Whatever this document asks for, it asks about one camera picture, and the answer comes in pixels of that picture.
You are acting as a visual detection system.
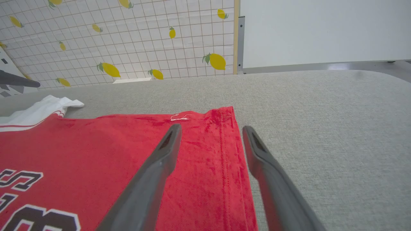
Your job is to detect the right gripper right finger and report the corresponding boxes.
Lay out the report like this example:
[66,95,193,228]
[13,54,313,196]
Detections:
[242,125,327,231]

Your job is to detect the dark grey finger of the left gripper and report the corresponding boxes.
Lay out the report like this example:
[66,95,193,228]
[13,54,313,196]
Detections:
[0,70,41,88]

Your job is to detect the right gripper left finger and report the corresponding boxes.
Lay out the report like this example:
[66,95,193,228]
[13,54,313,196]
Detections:
[96,124,182,231]

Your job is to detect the red white-sleeved jersey garment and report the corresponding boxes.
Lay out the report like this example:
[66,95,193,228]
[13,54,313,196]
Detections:
[0,95,258,231]

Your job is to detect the white box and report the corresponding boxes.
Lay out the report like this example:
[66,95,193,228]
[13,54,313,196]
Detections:
[112,78,152,84]

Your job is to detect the lemon print grid panel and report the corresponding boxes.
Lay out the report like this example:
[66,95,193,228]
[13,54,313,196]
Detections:
[0,0,235,89]

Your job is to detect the grey metal post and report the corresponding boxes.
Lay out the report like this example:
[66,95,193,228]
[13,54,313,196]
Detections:
[238,16,246,74]

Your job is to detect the wooden panel frame strip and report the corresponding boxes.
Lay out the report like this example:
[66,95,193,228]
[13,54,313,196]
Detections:
[233,0,241,75]

